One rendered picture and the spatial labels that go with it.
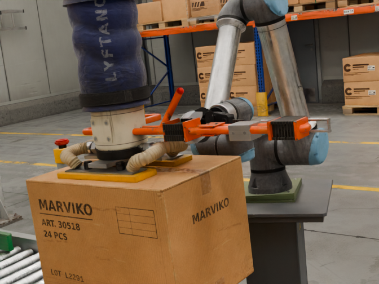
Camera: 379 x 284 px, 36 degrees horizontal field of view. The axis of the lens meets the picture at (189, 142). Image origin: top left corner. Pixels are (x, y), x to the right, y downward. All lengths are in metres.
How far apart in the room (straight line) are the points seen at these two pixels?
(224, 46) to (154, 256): 0.88
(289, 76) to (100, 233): 0.96
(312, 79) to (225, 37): 8.55
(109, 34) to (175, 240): 0.64
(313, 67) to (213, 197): 9.00
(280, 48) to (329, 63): 8.40
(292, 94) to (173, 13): 8.43
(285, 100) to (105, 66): 0.81
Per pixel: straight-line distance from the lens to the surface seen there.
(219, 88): 2.12
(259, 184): 2.47
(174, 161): 1.84
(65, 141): 2.84
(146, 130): 1.78
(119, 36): 1.78
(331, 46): 10.58
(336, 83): 10.51
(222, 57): 2.17
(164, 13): 10.78
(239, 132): 1.59
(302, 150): 2.36
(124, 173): 1.74
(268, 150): 2.43
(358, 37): 10.40
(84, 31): 1.80
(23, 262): 2.78
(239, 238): 1.91
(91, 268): 1.89
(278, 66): 2.26
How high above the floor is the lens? 1.48
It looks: 11 degrees down
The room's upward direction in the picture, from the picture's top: 6 degrees counter-clockwise
